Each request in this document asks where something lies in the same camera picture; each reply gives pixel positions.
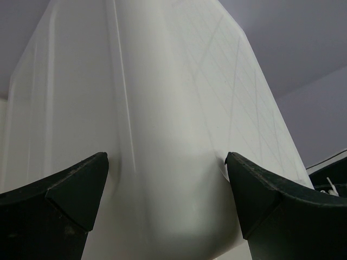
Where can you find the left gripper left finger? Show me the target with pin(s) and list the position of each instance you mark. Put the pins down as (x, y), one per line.
(51, 218)

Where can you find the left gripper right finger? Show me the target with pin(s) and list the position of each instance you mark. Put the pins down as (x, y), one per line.
(281, 219)

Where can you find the black sneaker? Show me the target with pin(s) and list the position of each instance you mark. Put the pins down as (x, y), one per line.
(329, 175)

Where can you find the white plastic shoe cabinet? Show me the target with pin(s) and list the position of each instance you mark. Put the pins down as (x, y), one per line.
(167, 89)

